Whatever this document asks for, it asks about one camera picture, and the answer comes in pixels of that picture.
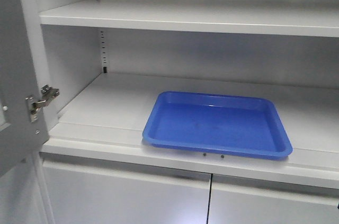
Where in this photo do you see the lower right cabinet door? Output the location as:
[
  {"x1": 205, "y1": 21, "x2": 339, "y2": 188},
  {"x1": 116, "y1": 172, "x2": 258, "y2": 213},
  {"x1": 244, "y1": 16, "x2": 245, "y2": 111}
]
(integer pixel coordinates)
[{"x1": 208, "y1": 175, "x2": 338, "y2": 223}]

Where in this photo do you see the lower left cabinet door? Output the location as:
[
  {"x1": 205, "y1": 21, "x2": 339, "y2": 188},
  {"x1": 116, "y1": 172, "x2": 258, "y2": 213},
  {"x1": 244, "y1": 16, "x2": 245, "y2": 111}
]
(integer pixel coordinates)
[{"x1": 43, "y1": 161, "x2": 210, "y2": 223}]

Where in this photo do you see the grey cabinet door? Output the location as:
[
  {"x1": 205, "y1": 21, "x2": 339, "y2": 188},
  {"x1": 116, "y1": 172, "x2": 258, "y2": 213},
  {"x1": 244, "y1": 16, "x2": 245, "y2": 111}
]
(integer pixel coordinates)
[{"x1": 1, "y1": 0, "x2": 48, "y2": 175}]

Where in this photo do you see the upper grey cabinet shelf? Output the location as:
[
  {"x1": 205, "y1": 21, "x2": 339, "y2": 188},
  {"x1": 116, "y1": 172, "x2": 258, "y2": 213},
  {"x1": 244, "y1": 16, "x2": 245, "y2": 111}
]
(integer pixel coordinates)
[{"x1": 39, "y1": 0, "x2": 338, "y2": 38}]

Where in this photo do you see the blue plastic tray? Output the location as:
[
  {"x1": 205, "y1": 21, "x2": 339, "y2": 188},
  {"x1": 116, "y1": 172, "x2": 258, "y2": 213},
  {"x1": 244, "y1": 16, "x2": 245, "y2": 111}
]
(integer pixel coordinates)
[{"x1": 142, "y1": 91, "x2": 293, "y2": 160}]

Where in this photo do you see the metal door hinge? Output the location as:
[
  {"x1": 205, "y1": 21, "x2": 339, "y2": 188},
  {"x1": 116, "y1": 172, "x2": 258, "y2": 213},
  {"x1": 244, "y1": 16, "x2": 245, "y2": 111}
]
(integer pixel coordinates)
[{"x1": 25, "y1": 85, "x2": 60, "y2": 123}]

